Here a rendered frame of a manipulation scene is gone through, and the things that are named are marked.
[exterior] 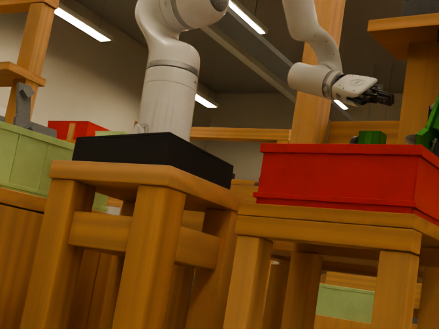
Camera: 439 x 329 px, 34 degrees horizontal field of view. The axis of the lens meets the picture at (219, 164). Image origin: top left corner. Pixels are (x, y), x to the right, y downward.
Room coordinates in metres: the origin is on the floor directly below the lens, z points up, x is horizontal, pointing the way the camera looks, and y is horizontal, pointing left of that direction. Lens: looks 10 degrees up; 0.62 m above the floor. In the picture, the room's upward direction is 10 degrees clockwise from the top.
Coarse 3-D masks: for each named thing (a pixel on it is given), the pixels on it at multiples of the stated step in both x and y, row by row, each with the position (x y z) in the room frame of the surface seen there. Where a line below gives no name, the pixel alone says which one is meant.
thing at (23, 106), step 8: (24, 88) 2.09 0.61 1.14; (16, 96) 2.10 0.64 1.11; (24, 96) 2.10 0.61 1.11; (16, 104) 2.10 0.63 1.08; (24, 104) 2.11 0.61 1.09; (16, 112) 2.09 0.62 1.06; (24, 112) 2.10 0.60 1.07; (16, 120) 2.08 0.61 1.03; (24, 120) 2.10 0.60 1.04; (40, 128) 2.14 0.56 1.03; (48, 128) 2.16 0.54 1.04; (56, 136) 2.18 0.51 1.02
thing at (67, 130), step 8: (56, 128) 7.78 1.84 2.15; (64, 128) 7.71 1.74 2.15; (72, 128) 7.60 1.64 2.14; (80, 128) 7.58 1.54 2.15; (88, 128) 7.54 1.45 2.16; (96, 128) 7.64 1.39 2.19; (104, 128) 7.74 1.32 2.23; (64, 136) 7.70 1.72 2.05; (72, 136) 7.60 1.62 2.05; (80, 136) 7.56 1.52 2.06; (112, 200) 7.17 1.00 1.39; (120, 200) 7.12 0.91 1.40
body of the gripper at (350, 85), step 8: (336, 80) 1.96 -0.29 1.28; (344, 80) 1.95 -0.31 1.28; (352, 80) 1.94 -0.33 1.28; (360, 80) 1.93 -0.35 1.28; (368, 80) 1.92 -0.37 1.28; (376, 80) 1.92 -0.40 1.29; (336, 88) 1.93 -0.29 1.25; (344, 88) 1.92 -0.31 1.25; (352, 88) 1.91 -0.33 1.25; (360, 88) 1.90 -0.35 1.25; (368, 88) 1.91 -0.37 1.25; (336, 96) 1.95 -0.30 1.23; (344, 96) 1.93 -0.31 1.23; (352, 96) 1.90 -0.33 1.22; (360, 96) 1.91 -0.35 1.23; (352, 104) 1.93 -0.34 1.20; (360, 104) 1.92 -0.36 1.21
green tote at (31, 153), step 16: (0, 128) 1.75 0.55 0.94; (16, 128) 1.78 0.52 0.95; (0, 144) 1.76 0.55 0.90; (16, 144) 1.79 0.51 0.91; (32, 144) 1.82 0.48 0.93; (48, 144) 1.85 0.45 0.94; (64, 144) 1.88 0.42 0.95; (0, 160) 1.77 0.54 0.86; (16, 160) 1.80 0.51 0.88; (32, 160) 1.83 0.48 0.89; (48, 160) 1.86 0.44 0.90; (0, 176) 1.78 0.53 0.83; (16, 176) 1.80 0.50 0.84; (32, 176) 1.83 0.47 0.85; (48, 176) 1.86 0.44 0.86; (32, 192) 1.84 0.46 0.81; (96, 208) 1.98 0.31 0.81
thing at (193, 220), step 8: (240, 192) 1.74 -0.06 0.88; (248, 192) 1.72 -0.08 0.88; (184, 216) 1.84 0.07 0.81; (192, 216) 1.82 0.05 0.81; (200, 216) 1.81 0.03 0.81; (184, 224) 1.84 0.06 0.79; (192, 224) 1.82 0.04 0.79; (200, 224) 1.80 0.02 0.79; (272, 240) 1.67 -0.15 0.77; (272, 248) 1.67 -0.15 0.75; (280, 248) 1.66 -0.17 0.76; (288, 248) 1.64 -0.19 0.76; (288, 256) 1.79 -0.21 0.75; (360, 264) 1.67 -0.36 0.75; (368, 264) 1.63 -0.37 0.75; (376, 264) 1.59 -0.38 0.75
